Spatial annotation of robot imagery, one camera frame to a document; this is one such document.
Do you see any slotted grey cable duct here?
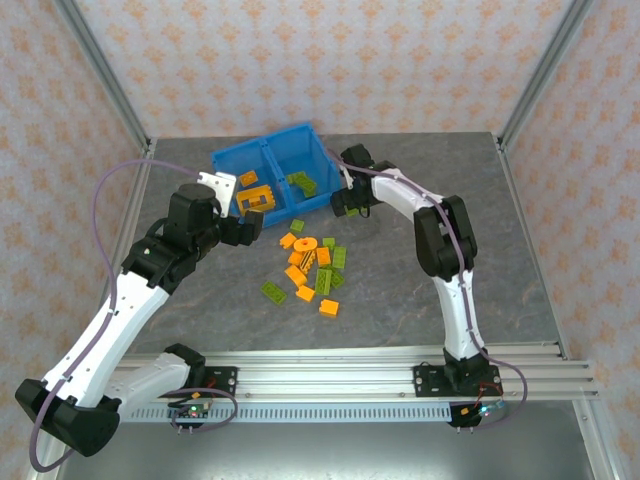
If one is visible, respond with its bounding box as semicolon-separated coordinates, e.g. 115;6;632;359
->
119;405;455;424

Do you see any orange lego window frame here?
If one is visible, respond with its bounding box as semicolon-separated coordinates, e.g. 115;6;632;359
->
235;185;278;217

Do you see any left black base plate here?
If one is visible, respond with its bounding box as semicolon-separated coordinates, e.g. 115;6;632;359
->
189;366;239;400

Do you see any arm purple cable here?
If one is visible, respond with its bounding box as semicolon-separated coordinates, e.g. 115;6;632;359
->
29;159;237;474
325;147;529;432

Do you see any aluminium side rail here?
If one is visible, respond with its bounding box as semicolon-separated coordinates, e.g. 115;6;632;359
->
107;139;158;301
494;133;572;361

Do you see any aluminium frame post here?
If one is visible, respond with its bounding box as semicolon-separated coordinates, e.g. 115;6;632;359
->
496;0;597;151
51;0;155;154

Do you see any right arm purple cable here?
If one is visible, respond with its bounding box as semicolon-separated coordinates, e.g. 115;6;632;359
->
325;147;529;432

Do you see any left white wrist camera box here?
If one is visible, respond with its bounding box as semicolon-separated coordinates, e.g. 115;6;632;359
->
197;171;238;217

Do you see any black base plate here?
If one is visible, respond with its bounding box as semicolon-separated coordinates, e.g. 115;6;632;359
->
189;366;239;400
412;363;503;400

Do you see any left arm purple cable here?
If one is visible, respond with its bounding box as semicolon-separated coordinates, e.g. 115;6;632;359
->
29;159;237;474

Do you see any grey metal sheet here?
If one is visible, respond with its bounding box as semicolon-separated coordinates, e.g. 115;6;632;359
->
53;422;599;480

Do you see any aluminium frame leg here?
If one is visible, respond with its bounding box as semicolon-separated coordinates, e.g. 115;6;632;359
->
24;449;64;480
572;399;617;480

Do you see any aluminium mounting rail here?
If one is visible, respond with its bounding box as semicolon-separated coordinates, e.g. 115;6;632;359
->
107;348;601;404

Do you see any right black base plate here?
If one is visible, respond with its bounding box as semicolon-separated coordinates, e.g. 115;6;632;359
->
412;363;503;400

